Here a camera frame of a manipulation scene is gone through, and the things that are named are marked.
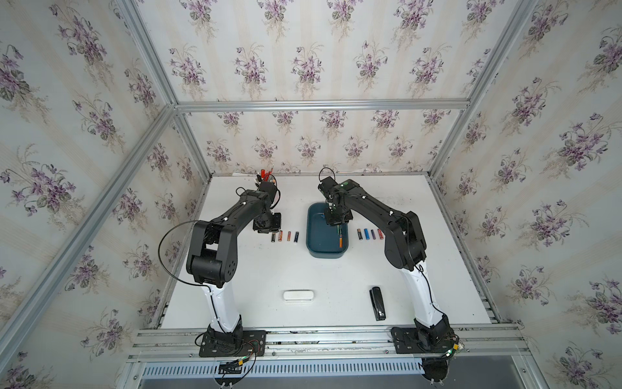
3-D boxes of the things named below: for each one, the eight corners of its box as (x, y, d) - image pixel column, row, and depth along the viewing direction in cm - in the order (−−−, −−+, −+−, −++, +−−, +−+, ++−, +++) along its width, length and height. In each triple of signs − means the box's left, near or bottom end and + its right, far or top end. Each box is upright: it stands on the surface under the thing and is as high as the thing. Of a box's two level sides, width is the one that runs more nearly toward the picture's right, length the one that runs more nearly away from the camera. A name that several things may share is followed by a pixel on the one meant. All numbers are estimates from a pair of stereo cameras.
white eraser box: (284, 301, 83) (283, 297, 80) (284, 294, 84) (284, 291, 82) (313, 301, 83) (313, 298, 80) (313, 294, 84) (313, 291, 82)
